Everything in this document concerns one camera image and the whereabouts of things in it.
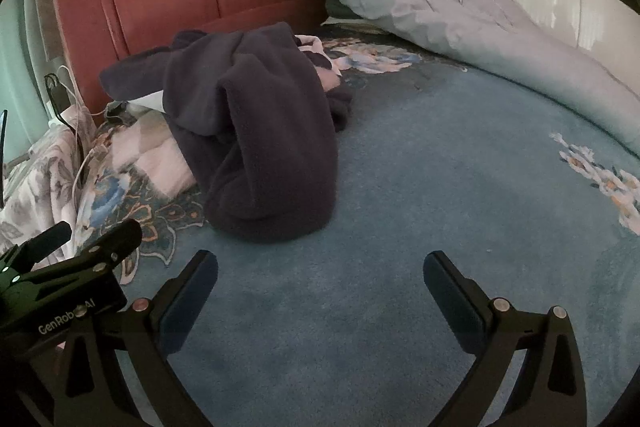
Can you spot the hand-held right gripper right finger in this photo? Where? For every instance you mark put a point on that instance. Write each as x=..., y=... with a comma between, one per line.
x=450, y=302

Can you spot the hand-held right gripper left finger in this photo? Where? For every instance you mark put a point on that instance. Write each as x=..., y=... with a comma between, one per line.
x=192, y=302

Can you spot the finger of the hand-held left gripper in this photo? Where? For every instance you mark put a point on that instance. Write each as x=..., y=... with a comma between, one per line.
x=45, y=238
x=112, y=242

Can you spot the dark fleece hoodie white panels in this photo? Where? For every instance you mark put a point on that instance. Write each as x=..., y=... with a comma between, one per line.
x=260, y=132

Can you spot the grey floral bedsheet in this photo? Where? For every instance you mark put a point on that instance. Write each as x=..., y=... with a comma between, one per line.
x=35, y=187

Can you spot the pale fleece garment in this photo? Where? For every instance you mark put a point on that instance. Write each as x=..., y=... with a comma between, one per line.
x=160, y=162

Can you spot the blue floral bed blanket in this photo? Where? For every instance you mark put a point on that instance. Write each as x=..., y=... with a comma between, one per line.
x=400, y=187

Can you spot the light blue daisy duvet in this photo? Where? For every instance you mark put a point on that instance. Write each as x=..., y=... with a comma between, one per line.
x=450, y=17

